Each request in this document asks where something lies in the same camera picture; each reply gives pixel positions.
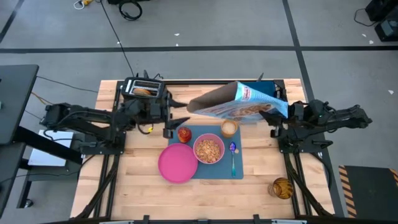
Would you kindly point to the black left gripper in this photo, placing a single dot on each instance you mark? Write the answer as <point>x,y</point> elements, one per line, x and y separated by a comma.
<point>161,112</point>

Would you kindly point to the black frame clamp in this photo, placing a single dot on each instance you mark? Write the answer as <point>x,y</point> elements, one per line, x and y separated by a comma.
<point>145,219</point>
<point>256,219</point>

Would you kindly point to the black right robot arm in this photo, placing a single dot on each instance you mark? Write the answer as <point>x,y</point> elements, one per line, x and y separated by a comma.
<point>339,119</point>

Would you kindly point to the white milk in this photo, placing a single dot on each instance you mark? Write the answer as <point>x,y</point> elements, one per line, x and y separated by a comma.
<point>229,127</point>

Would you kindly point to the pink plate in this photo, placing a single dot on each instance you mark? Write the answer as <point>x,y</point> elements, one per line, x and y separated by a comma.
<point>177,163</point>

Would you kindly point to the iridescent blue spoon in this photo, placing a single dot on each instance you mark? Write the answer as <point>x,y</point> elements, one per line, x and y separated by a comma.
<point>232,161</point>

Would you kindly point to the black equipment case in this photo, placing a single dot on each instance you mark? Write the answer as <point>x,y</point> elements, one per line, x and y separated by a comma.
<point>385,18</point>

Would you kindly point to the silver frame bracket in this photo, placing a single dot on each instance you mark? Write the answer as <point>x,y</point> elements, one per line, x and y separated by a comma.
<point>116,222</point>
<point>289,221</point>

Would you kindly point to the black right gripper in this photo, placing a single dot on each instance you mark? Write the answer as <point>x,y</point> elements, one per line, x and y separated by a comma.
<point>293,119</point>

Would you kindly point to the black yellow hazard mat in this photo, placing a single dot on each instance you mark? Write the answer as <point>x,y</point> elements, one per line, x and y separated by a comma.
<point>367,193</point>

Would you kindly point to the cinnamon squares cereal box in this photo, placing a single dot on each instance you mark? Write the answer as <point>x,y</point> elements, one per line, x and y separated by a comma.
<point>242,99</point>

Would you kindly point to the black desk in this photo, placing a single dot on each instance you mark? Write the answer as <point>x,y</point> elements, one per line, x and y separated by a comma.
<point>15,102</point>

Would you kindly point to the white paper sheet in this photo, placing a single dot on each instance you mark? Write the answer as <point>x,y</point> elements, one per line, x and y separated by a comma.
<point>49,155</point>

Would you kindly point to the pink bowl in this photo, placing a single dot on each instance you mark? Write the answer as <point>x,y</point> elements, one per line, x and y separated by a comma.
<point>196,155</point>

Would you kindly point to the blue placemat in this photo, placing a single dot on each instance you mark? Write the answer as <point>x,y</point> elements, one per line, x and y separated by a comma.
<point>217,171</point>

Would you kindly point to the amber drinking glass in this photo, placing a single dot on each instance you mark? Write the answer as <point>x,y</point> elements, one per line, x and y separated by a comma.
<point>281,188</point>

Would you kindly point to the black toaster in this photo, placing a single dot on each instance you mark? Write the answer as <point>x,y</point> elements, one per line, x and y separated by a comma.
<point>143,84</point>

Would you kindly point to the heap of cereal squares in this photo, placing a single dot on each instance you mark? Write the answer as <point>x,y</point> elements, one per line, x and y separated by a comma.
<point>208,151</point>

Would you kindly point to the red yellow apple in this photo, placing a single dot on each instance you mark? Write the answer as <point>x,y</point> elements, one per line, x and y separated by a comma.
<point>184,134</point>

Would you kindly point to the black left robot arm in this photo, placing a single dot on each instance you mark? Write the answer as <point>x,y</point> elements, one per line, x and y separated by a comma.
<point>87,121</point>

